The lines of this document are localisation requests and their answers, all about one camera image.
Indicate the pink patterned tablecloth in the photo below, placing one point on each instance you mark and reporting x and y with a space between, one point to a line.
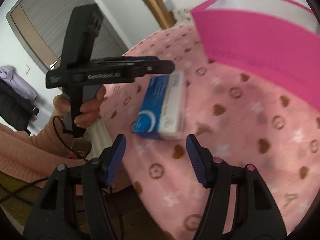
238 116

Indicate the blue capsule medicine box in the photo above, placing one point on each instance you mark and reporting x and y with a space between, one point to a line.
162 112

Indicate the pink cardboard box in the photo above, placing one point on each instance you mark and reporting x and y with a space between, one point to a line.
274 39

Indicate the person's left hand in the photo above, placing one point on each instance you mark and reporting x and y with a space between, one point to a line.
89 110

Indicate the grey door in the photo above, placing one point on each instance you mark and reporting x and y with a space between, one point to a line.
40 26

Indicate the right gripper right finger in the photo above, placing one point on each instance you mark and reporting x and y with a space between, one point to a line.
256 214

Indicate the copper travel mug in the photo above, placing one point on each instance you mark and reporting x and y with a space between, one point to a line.
163 16

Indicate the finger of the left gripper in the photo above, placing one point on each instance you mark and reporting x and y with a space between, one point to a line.
151 67
124 58

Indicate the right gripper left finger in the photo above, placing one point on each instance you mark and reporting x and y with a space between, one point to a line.
71 204

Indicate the pink sleeve left forearm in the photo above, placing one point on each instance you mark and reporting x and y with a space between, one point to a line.
29 158

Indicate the cream patterned cloth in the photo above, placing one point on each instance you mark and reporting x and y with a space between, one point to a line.
182 17

